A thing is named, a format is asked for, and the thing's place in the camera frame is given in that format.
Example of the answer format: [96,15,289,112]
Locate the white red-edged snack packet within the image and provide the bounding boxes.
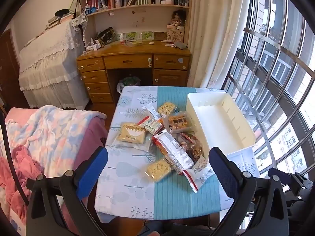
[183,156,215,193]

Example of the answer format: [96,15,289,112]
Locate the dark patterned pouch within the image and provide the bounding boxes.
[96,27,116,47]

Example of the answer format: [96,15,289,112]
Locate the wooden bookshelf hutch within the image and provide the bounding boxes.
[80,0,190,41]

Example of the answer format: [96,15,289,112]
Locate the pastel fleece blanket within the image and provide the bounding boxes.
[0,104,108,234]

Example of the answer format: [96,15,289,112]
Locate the red white small snack packet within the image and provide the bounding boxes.
[138,116,163,135]

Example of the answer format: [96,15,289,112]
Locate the doll on desk box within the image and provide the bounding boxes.
[167,10,186,30]

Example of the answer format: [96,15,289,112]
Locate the long red white biscuit pack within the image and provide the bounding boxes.
[152,129,194,175]

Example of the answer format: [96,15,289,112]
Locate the patterned cardboard box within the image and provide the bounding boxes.
[167,29,184,43]

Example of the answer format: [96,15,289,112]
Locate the orange cookie tray pack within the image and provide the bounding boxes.
[163,111,195,133]

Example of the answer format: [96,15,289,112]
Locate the metal window security grille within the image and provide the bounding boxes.
[224,0,314,180]

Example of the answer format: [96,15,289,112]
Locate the mixed nuts clear bag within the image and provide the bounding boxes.
[176,132,203,163]

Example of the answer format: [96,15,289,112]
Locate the wooden desk with drawers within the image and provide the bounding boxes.
[76,41,191,103]

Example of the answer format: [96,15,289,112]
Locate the blue white patterned tablecloth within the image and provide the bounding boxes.
[94,86,259,223]

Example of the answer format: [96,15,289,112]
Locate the beige pastry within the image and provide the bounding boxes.
[110,122,152,152]

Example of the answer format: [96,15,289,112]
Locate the white orange snack bar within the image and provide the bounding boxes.
[142,102,163,124]

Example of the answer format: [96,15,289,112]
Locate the puffed rice cracker pack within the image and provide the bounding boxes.
[145,158,172,182]

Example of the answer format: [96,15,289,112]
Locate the white small bottle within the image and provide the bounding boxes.
[120,32,124,45]

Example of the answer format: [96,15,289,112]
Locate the white plastic storage bin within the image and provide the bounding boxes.
[186,92,256,158]

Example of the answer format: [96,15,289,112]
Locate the white lace covered cabinet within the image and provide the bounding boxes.
[19,20,89,110]

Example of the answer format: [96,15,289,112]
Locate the white charger with cables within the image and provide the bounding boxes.
[84,39,101,53]

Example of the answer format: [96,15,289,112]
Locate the black cable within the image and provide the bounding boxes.
[0,111,30,207]

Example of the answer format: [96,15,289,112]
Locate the pink cloth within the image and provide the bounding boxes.
[1,145,44,224]

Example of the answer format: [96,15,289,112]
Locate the dark wooden door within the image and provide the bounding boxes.
[0,29,29,110]

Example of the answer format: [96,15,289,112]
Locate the plastic bag under desk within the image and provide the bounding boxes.
[116,76,140,94]

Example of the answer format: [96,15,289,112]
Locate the cream floral curtain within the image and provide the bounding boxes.
[187,0,250,89]

